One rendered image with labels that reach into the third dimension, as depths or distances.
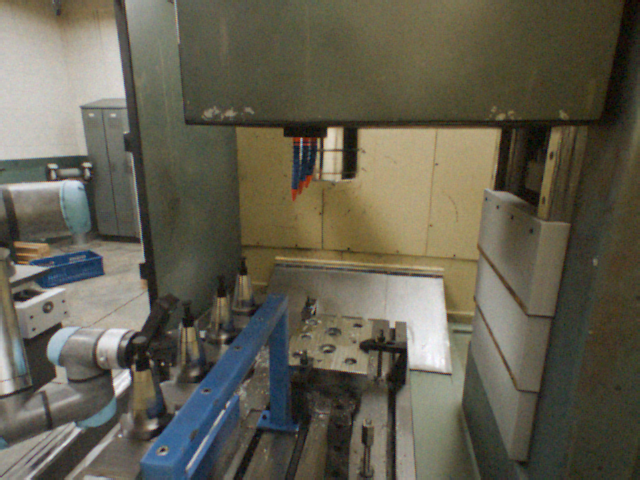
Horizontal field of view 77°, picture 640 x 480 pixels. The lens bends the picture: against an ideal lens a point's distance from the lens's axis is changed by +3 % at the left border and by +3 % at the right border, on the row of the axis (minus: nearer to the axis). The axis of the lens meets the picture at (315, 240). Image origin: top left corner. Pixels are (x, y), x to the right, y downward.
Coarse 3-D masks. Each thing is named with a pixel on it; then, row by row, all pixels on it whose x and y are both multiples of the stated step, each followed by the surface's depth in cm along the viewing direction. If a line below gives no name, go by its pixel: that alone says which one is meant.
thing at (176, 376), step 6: (174, 360) 61; (210, 360) 61; (174, 366) 61; (210, 366) 61; (174, 372) 58; (180, 372) 58; (198, 372) 58; (204, 372) 58; (174, 378) 58; (180, 378) 57; (186, 378) 57; (192, 378) 58; (198, 378) 58
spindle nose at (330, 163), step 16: (336, 128) 89; (352, 128) 90; (320, 144) 90; (336, 144) 90; (352, 144) 91; (320, 160) 91; (336, 160) 91; (352, 160) 92; (320, 176) 92; (336, 176) 92; (352, 176) 94
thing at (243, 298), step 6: (240, 276) 78; (246, 276) 78; (240, 282) 78; (246, 282) 79; (240, 288) 78; (246, 288) 79; (252, 288) 80; (240, 294) 79; (246, 294) 79; (252, 294) 80; (234, 300) 80; (240, 300) 79; (246, 300) 79; (252, 300) 80; (234, 306) 80; (240, 306) 79; (246, 306) 79; (252, 306) 80
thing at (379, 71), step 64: (192, 0) 64; (256, 0) 62; (320, 0) 60; (384, 0) 58; (448, 0) 57; (512, 0) 55; (576, 0) 54; (192, 64) 66; (256, 64) 64; (320, 64) 62; (384, 64) 61; (448, 64) 59; (512, 64) 57; (576, 64) 56; (384, 128) 92; (448, 128) 84; (512, 128) 91
